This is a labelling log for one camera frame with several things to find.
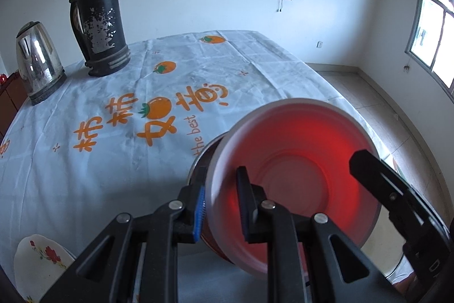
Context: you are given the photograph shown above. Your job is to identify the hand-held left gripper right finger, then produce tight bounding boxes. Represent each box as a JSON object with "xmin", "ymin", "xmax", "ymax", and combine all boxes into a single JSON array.
[{"xmin": 237, "ymin": 166, "xmax": 405, "ymax": 303}]

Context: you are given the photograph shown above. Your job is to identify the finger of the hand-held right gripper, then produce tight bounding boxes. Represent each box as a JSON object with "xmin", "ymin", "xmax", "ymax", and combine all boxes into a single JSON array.
[{"xmin": 349, "ymin": 149, "xmax": 445, "ymax": 229}]

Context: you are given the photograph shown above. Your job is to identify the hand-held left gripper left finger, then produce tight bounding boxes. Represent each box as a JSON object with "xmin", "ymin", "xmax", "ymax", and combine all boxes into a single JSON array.
[{"xmin": 39, "ymin": 182, "xmax": 207, "ymax": 303}]

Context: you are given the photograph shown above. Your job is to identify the stainless steel bowl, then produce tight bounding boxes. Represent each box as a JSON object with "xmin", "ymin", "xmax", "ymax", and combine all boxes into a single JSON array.
[{"xmin": 185, "ymin": 132, "xmax": 309, "ymax": 275}]

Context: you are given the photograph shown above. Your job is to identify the red plastic bowl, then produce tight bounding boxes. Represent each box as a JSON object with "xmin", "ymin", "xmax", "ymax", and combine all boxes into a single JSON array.
[{"xmin": 205, "ymin": 98, "xmax": 383, "ymax": 280}]

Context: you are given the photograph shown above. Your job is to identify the small red flower plate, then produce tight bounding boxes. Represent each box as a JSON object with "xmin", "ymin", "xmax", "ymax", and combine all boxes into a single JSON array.
[{"xmin": 13, "ymin": 234, "xmax": 77, "ymax": 303}]

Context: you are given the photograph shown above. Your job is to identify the white tablecloth with orange print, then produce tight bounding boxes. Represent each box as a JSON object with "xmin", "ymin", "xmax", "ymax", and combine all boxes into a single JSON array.
[{"xmin": 0, "ymin": 30, "xmax": 398, "ymax": 303}]

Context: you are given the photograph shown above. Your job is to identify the worn black thermos flask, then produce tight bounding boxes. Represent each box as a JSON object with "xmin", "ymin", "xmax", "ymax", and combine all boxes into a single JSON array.
[{"xmin": 67, "ymin": 0, "xmax": 131, "ymax": 77}]

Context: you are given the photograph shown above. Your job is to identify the brown wooden cabinet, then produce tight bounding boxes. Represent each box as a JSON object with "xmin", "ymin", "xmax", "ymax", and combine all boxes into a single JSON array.
[{"xmin": 0, "ymin": 70, "xmax": 29, "ymax": 142}]

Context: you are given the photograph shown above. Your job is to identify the stainless steel electric kettle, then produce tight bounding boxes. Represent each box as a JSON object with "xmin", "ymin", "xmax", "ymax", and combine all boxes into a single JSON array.
[{"xmin": 16, "ymin": 21, "xmax": 67, "ymax": 106}]

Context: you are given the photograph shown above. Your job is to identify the window with grey frame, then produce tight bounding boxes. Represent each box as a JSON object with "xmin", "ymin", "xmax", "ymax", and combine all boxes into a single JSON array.
[{"xmin": 405, "ymin": 0, "xmax": 454, "ymax": 94}]

